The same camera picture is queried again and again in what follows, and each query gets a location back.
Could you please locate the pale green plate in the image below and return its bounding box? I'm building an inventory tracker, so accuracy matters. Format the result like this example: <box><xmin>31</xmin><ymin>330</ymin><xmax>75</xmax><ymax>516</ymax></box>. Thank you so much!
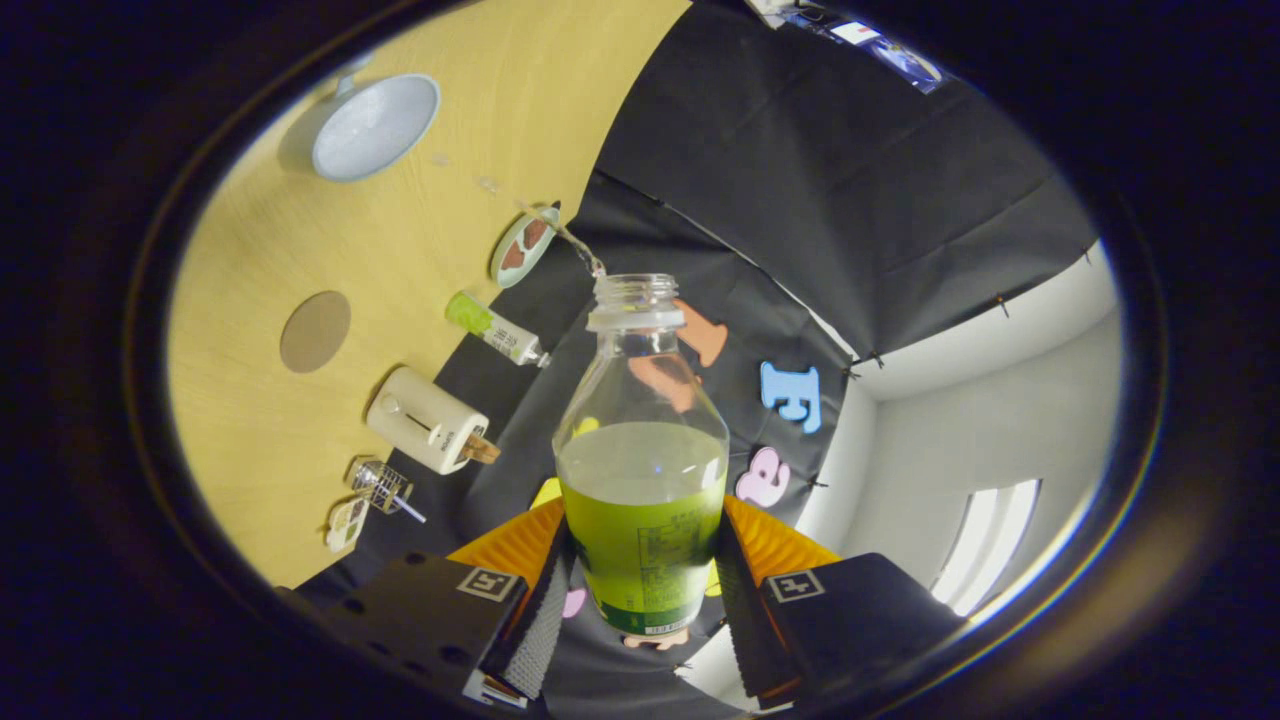
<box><xmin>489</xmin><ymin>205</ymin><xmax>561</xmax><ymax>290</ymax></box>

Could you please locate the round brown coaster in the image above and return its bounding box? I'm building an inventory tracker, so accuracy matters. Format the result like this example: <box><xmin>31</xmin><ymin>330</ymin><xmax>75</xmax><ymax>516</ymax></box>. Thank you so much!
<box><xmin>279</xmin><ymin>290</ymin><xmax>353</xmax><ymax>374</ymax></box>

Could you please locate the blue white clutter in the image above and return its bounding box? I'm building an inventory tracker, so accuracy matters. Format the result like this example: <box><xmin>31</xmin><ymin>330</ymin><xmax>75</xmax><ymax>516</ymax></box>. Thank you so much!
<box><xmin>745</xmin><ymin>0</ymin><xmax>946</xmax><ymax>96</ymax></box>

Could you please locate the white divided dish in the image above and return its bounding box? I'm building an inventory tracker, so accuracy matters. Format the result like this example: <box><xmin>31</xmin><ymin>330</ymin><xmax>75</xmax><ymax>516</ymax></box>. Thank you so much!
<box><xmin>325</xmin><ymin>497</ymin><xmax>369</xmax><ymax>554</ymax></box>

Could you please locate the wooden table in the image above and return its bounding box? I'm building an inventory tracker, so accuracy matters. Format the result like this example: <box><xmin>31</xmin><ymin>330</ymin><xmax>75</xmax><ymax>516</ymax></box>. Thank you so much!
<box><xmin>165</xmin><ymin>0</ymin><xmax>691</xmax><ymax>589</ymax></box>

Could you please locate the white toaster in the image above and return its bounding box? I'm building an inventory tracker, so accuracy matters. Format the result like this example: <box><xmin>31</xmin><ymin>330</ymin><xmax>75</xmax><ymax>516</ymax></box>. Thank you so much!
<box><xmin>366</xmin><ymin>366</ymin><xmax>491</xmax><ymax>476</ymax></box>

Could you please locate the ceiling light panel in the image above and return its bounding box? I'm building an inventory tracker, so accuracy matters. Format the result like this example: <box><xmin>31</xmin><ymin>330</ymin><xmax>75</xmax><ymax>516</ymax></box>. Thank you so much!
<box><xmin>930</xmin><ymin>478</ymin><xmax>1041</xmax><ymax>616</ymax></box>

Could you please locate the clear juice bottle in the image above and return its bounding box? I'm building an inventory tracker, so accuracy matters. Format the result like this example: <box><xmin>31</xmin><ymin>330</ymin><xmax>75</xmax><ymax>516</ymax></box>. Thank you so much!
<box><xmin>552</xmin><ymin>273</ymin><xmax>731</xmax><ymax>636</ymax></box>

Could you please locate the white cup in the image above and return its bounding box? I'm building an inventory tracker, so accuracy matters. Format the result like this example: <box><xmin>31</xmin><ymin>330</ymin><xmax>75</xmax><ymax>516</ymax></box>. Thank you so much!
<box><xmin>278</xmin><ymin>72</ymin><xmax>442</xmax><ymax>184</ymax></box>

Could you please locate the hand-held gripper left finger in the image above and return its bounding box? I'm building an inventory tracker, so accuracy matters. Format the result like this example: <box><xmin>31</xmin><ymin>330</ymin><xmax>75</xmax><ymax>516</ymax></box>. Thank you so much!
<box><xmin>300</xmin><ymin>497</ymin><xmax>578</xmax><ymax>711</ymax></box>

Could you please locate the wire mesh holder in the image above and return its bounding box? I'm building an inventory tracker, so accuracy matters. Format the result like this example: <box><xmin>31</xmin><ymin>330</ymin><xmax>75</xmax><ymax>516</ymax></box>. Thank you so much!
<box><xmin>350</xmin><ymin>458</ymin><xmax>414</xmax><ymax>515</ymax></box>

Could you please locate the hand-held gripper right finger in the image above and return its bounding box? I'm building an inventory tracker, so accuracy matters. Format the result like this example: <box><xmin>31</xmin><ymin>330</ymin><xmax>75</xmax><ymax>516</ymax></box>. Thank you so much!
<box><xmin>713</xmin><ymin>495</ymin><xmax>969</xmax><ymax>713</ymax></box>

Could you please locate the capped white green bottle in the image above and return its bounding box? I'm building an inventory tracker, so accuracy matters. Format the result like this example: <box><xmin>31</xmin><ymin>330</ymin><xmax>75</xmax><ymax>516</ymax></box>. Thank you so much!
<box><xmin>444</xmin><ymin>291</ymin><xmax>551</xmax><ymax>369</ymax></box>

